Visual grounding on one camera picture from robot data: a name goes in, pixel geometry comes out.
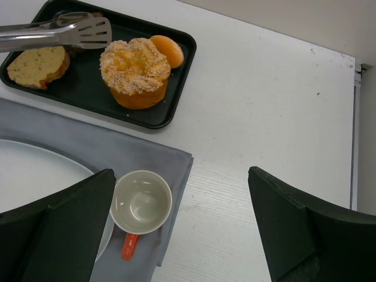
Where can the large sugared orange bun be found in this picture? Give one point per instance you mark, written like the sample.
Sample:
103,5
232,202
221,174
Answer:
135,72

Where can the black rectangular tray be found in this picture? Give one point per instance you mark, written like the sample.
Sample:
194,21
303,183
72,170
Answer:
82,87

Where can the yellow bread slice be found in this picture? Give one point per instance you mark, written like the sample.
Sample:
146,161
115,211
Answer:
36,68

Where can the metal serving tongs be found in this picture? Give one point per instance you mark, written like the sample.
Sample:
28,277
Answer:
80,30

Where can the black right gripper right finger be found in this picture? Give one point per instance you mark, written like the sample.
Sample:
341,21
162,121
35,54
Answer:
306,238

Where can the white oval plate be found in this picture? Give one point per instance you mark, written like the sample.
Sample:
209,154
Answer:
29,173

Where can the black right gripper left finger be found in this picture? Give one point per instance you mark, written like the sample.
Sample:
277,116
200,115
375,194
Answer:
56,238

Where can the grey cloth placemat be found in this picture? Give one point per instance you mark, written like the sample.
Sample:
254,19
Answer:
99,148

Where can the orange mug white inside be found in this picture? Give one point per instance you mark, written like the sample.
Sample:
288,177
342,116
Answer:
141,204

